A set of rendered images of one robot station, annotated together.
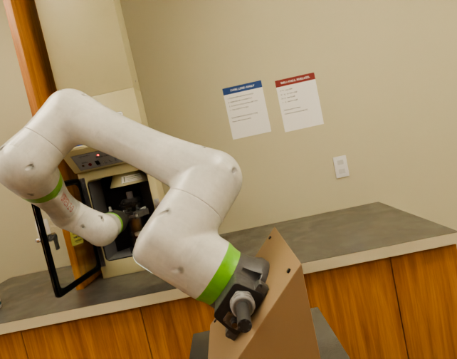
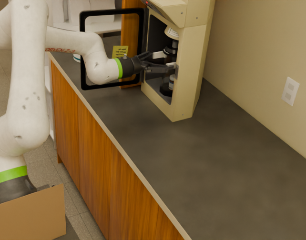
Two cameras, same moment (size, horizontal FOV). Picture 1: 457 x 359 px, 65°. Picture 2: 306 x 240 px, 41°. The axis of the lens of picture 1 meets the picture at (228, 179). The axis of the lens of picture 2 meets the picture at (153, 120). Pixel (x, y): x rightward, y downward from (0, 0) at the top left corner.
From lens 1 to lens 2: 1.28 m
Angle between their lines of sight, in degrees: 59
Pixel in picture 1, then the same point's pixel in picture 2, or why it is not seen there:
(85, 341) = (93, 123)
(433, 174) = not seen: outside the picture
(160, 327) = (116, 155)
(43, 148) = not seen: outside the picture
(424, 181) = not seen: outside the picture
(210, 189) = not seen: outside the picture
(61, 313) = (84, 99)
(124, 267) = (150, 94)
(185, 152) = (11, 102)
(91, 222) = (88, 65)
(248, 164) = not seen: outside the picture
